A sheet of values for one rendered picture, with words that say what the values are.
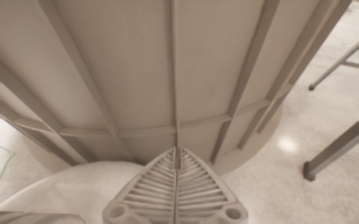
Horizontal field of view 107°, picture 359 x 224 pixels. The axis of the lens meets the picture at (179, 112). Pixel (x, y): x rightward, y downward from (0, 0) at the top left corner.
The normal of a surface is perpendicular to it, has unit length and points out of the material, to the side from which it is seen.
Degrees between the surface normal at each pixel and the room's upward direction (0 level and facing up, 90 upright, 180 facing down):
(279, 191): 0
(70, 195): 69
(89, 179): 1
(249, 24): 90
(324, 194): 0
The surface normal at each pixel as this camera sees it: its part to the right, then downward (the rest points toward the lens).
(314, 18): -0.86, 0.37
